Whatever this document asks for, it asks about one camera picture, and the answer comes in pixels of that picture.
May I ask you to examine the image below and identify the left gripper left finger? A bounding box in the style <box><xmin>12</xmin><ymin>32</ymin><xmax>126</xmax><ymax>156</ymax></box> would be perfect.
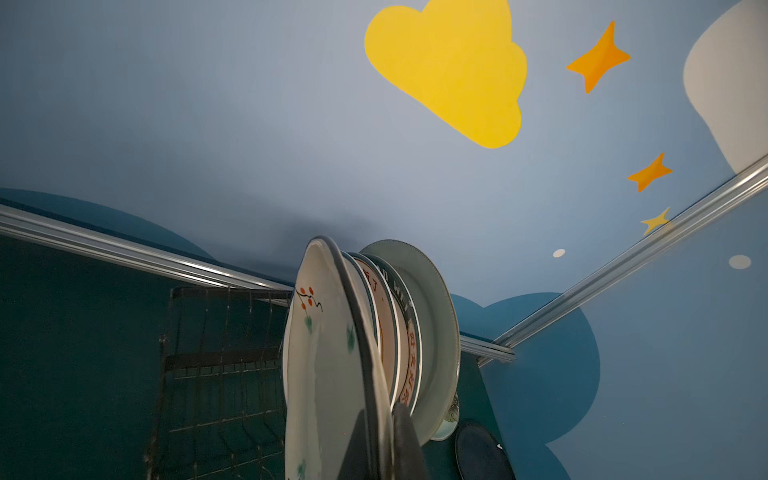
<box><xmin>337</xmin><ymin>410</ymin><xmax>369</xmax><ymax>480</ymax></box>

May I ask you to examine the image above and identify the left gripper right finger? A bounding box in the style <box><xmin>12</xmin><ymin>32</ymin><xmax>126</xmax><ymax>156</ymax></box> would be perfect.
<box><xmin>393</xmin><ymin>418</ymin><xmax>429</xmax><ymax>480</ymax></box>

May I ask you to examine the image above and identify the pale green floral plate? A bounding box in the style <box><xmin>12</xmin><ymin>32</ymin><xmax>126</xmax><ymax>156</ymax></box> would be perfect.
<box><xmin>431</xmin><ymin>393</ymin><xmax>460</xmax><ymax>441</ymax></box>

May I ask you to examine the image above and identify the cream floral plate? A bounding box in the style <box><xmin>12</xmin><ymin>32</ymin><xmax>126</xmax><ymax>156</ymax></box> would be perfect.
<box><xmin>284</xmin><ymin>236</ymin><xmax>394</xmax><ymax>479</ymax></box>

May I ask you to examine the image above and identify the white plate green lettered rim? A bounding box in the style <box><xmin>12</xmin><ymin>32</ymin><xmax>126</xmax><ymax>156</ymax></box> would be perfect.
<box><xmin>366</xmin><ymin>253</ymin><xmax>423</xmax><ymax>414</ymax></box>

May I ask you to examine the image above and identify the large plain green plate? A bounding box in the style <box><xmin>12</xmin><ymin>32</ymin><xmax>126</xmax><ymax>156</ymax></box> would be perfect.
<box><xmin>361</xmin><ymin>240</ymin><xmax>461</xmax><ymax>445</ymax></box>

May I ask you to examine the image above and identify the sunburst plate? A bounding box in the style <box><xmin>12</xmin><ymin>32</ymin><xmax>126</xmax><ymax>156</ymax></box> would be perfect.
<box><xmin>350</xmin><ymin>253</ymin><xmax>401</xmax><ymax>407</ymax></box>

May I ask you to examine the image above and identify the dark navy plate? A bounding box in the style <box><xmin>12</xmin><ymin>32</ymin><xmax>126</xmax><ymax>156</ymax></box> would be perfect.
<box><xmin>454</xmin><ymin>422</ymin><xmax>516</xmax><ymax>480</ymax></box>

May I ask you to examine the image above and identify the black wire dish rack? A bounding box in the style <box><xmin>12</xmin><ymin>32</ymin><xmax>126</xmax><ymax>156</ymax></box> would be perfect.
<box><xmin>145</xmin><ymin>286</ymin><xmax>291</xmax><ymax>479</ymax></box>

